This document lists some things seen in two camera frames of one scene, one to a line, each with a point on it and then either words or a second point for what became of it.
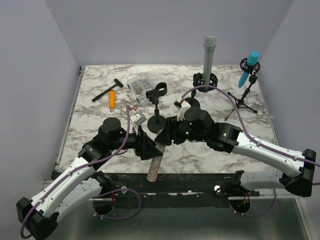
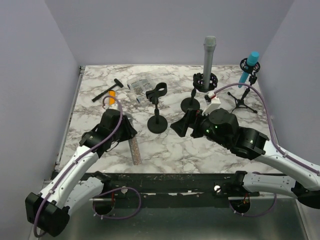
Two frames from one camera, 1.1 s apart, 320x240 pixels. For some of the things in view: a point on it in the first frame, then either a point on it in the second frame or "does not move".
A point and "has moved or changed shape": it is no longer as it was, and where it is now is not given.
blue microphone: [252, 61] does not move
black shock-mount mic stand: [198, 81] does not move
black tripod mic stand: [253, 70] does not move
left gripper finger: [149, 151] -> [125, 130]
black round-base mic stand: [156, 123] does not move
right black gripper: [171, 132] -> [192, 116]
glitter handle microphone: [156, 163] has moved or changed shape
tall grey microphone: [209, 44] does not move
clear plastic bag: [139, 87] does not move
